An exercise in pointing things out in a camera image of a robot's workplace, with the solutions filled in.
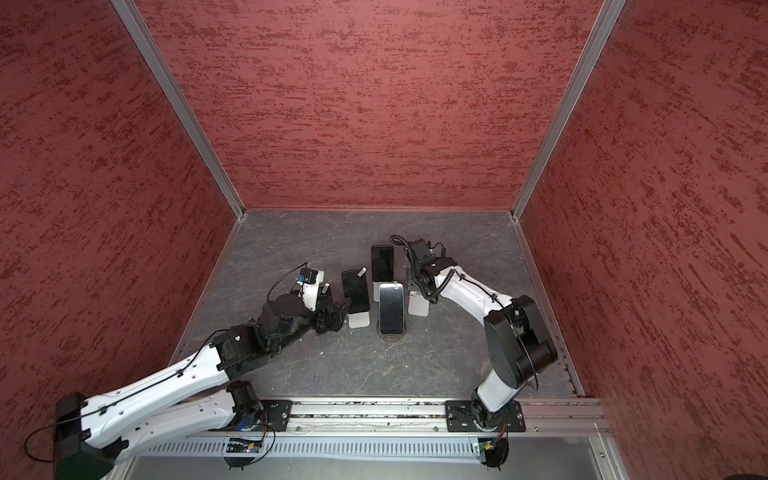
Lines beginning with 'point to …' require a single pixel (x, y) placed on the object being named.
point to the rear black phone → (382, 259)
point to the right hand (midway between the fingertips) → (417, 286)
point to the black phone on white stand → (355, 289)
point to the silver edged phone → (391, 311)
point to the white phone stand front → (361, 319)
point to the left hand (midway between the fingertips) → (335, 302)
